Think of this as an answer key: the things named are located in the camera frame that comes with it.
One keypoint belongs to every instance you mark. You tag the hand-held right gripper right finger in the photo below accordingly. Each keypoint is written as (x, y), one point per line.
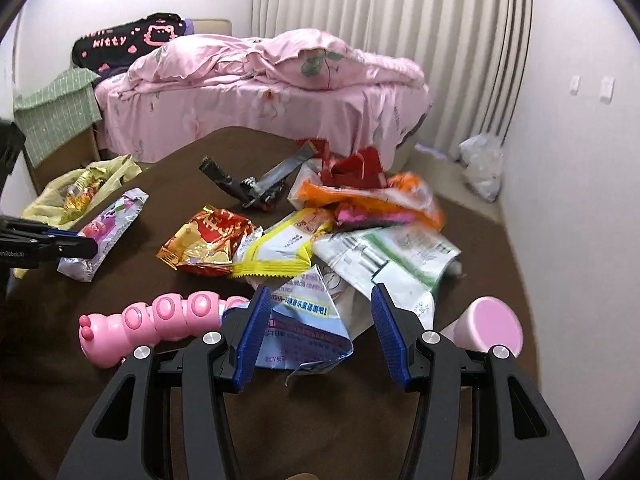
(387, 340)

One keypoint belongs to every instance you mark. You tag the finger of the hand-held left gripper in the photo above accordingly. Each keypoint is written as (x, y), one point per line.
(70, 247)

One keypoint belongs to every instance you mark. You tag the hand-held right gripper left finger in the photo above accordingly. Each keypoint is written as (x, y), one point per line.
(252, 332)

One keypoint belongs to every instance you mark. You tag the purple silver snack wrapper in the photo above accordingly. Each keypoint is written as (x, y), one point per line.
(110, 225)

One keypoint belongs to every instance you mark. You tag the blue white paper packet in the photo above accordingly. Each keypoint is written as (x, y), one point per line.
(305, 320)

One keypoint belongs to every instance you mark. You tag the yellow white wrapper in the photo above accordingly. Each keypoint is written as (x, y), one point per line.
(280, 250)

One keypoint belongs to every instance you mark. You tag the yellow plastic bag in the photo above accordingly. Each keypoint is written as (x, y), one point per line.
(117, 170)

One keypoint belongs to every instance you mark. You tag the red gold snack wrapper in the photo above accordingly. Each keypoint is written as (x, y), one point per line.
(205, 240)

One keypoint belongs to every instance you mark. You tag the orange clear packaging bag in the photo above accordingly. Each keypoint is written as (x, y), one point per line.
(380, 195)

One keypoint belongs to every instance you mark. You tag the white green pouch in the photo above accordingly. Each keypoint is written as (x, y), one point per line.
(395, 255)

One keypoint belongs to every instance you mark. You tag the pink caterpillar toy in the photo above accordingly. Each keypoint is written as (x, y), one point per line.
(165, 312)

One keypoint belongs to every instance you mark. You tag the brown nightstand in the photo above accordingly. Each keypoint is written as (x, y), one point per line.
(75, 152)

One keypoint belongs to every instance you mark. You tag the pink capped bottle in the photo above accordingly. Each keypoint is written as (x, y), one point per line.
(492, 320)

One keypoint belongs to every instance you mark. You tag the magenta wrapper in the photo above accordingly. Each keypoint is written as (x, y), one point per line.
(360, 216)

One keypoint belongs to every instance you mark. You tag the green checked cloth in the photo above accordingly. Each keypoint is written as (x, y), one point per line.
(55, 105)

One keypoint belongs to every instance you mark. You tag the white plastic bag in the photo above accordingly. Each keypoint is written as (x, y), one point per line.
(482, 165)

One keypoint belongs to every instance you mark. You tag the bed with pink sheet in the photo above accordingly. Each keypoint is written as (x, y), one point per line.
(225, 107)

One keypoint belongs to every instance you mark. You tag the black printed blanket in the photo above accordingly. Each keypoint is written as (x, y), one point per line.
(115, 40)

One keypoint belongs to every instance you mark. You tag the pink floral duvet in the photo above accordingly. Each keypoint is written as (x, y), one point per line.
(225, 55)

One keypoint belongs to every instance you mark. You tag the beige headboard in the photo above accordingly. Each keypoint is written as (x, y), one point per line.
(215, 27)

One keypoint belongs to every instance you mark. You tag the striped white curtain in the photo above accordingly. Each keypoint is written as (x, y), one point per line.
(425, 20)

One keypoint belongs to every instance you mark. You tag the white wall socket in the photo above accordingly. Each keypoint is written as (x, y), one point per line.
(607, 90)
(575, 85)

